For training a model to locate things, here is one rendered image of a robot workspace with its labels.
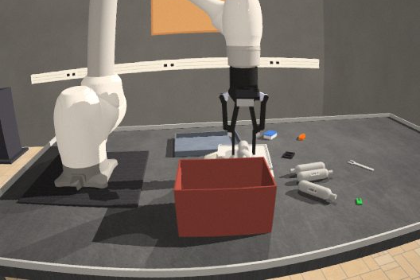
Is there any white digital scale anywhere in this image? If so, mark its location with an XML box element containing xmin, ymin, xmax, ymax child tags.
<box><xmin>204</xmin><ymin>144</ymin><xmax>274</xmax><ymax>177</ymax></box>

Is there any red open box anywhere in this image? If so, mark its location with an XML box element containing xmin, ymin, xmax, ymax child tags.
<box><xmin>173</xmin><ymin>157</ymin><xmax>277</xmax><ymax>237</ymax></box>

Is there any white gas cylinder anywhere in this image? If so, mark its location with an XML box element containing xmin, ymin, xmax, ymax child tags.
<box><xmin>297</xmin><ymin>169</ymin><xmax>333</xmax><ymax>182</ymax></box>
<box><xmin>298</xmin><ymin>181</ymin><xmax>336</xmax><ymax>200</ymax></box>
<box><xmin>290</xmin><ymin>162</ymin><xmax>325</xmax><ymax>174</ymax></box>
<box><xmin>238</xmin><ymin>141</ymin><xmax>250</xmax><ymax>158</ymax></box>

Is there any blue rectangular box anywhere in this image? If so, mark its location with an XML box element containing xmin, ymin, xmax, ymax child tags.
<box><xmin>263</xmin><ymin>130</ymin><xmax>277</xmax><ymax>140</ymax></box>

